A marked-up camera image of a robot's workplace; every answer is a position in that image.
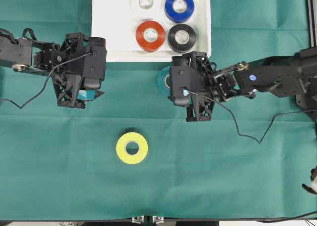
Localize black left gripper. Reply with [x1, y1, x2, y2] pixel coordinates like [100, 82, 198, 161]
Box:
[33, 33, 104, 109]

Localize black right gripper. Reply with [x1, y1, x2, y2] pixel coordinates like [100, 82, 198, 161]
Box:
[185, 51, 238, 122]

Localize black tape roll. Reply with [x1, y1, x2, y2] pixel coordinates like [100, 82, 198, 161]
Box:
[167, 24, 196, 53]

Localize green tape roll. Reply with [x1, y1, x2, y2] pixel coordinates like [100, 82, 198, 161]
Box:
[157, 66, 170, 97]

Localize red tape roll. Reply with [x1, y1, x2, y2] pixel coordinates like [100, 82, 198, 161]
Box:
[135, 20, 166, 52]

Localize blue tape roll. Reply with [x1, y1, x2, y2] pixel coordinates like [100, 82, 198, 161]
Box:
[164, 0, 195, 23]

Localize white tape roll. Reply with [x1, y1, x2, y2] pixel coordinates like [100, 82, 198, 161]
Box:
[131, 0, 161, 20]

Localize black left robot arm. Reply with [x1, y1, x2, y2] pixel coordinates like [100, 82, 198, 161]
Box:
[0, 28, 107, 109]

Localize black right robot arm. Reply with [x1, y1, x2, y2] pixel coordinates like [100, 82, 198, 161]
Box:
[189, 47, 317, 122]

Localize yellow tape roll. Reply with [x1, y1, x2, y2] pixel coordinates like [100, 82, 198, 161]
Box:
[116, 132, 149, 165]

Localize white plastic tray case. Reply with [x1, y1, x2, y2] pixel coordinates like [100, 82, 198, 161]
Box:
[91, 0, 212, 62]

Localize green table cloth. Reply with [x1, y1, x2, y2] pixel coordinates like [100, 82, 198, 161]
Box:
[0, 0, 317, 221]

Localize white black object right edge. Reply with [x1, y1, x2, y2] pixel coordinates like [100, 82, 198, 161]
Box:
[302, 166, 317, 195]

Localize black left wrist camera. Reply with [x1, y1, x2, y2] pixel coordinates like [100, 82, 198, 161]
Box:
[81, 37, 107, 90]

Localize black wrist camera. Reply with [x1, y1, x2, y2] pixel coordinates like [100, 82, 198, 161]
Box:
[169, 52, 207, 107]
[81, 37, 107, 90]

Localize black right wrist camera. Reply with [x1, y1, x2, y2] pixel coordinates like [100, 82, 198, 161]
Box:
[169, 52, 207, 107]

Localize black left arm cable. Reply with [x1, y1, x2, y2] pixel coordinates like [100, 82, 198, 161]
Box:
[0, 51, 96, 110]

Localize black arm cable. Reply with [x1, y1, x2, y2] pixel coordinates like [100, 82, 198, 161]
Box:
[184, 90, 317, 144]
[0, 51, 96, 110]

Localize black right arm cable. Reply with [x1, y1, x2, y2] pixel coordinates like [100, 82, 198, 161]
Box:
[184, 90, 317, 144]

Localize aluminium frame rail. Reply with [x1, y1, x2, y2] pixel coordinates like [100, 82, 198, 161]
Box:
[307, 0, 317, 47]

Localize metal table bracket left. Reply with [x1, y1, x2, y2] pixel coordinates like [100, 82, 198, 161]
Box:
[132, 216, 144, 224]

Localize metal table bracket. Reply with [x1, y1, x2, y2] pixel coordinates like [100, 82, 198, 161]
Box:
[152, 216, 164, 224]
[132, 216, 144, 224]

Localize black cable bottom right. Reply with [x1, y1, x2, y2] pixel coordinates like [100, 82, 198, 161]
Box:
[255, 212, 317, 223]

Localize metal table bracket right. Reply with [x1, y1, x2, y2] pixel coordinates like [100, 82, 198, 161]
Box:
[152, 216, 164, 224]

